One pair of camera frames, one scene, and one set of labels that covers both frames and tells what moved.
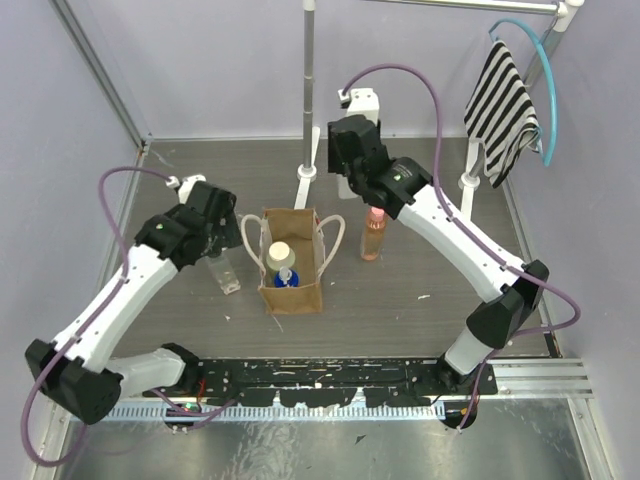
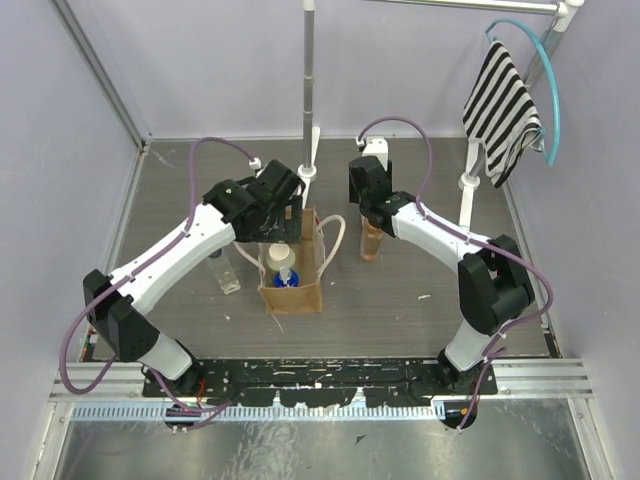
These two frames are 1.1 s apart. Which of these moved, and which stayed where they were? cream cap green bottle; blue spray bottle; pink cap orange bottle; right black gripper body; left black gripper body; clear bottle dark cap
Moved: left black gripper body; right black gripper body
Stayed: cream cap green bottle; blue spray bottle; clear bottle dark cap; pink cap orange bottle
